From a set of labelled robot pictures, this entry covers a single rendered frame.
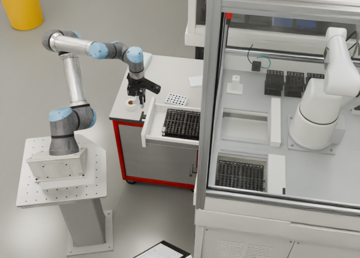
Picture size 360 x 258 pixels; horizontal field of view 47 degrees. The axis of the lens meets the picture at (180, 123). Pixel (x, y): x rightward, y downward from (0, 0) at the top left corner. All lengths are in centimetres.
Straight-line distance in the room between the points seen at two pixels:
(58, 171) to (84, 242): 77
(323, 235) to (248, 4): 121
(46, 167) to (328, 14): 155
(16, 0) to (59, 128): 254
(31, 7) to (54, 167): 268
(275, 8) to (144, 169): 195
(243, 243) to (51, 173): 103
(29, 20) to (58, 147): 267
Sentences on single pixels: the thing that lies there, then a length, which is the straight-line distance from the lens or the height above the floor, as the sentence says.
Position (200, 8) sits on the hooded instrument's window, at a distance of 276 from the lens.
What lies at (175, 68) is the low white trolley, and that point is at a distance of 280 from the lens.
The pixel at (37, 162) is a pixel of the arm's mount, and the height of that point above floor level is 92.
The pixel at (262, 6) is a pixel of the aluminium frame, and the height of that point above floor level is 198.
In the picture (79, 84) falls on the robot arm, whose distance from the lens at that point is 229.
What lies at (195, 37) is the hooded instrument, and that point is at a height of 88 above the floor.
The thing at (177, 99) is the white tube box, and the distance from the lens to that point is 253.
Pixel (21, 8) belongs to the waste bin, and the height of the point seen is 27.
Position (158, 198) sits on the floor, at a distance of 303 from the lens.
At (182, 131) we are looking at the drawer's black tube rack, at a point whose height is 90.
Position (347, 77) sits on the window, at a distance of 131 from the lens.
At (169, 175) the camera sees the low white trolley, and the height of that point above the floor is 21.
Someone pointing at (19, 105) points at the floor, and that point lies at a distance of 387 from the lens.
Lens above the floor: 256
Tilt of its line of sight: 48 degrees down
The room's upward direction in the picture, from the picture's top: straight up
